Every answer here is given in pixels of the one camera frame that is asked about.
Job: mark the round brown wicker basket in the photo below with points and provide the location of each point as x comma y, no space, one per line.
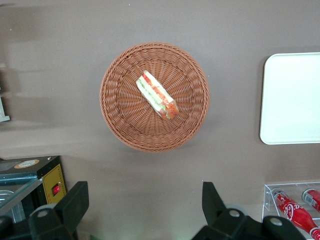
125,110

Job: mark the clear acrylic bottle box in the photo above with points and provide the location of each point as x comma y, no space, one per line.
268,197

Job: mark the black appliance with yellow panel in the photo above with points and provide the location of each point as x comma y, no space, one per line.
53,178

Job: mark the red cola bottle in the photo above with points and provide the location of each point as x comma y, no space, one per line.
293,211
312,198

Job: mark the white rectangular tray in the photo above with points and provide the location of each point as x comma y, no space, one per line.
292,100

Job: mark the white grey stand piece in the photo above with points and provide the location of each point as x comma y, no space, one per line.
3,110

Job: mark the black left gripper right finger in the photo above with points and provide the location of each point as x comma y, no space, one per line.
215,210

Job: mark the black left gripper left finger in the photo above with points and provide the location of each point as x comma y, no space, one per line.
67,205

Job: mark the triangle sandwich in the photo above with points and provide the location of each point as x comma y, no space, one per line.
156,95

